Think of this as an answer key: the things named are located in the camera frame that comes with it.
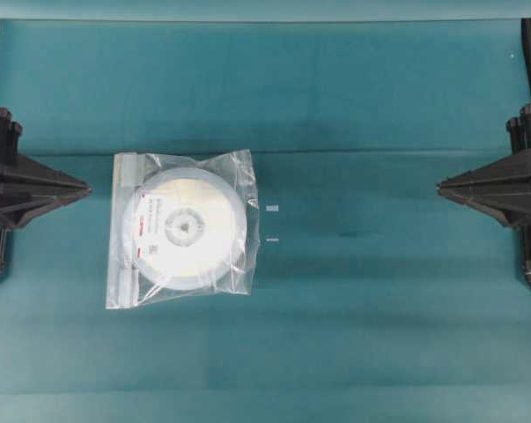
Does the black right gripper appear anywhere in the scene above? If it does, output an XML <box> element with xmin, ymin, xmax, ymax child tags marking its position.
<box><xmin>437</xmin><ymin>104</ymin><xmax>531</xmax><ymax>287</ymax></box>

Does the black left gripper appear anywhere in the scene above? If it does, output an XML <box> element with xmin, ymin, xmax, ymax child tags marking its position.
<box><xmin>0</xmin><ymin>108</ymin><xmax>91</xmax><ymax>274</ymax></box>

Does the clear plastic zip bag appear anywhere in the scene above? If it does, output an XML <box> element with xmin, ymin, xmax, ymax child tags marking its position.
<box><xmin>105</xmin><ymin>150</ymin><xmax>260</xmax><ymax>309</ymax></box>

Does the white component reel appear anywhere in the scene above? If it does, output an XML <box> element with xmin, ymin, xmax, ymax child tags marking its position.
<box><xmin>124</xmin><ymin>167</ymin><xmax>247</xmax><ymax>292</ymax></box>

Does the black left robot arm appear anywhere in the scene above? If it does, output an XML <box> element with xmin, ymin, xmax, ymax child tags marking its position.
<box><xmin>0</xmin><ymin>108</ymin><xmax>91</xmax><ymax>274</ymax></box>

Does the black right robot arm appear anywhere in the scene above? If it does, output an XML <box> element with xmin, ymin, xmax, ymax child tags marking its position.
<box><xmin>438</xmin><ymin>19</ymin><xmax>531</xmax><ymax>287</ymax></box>

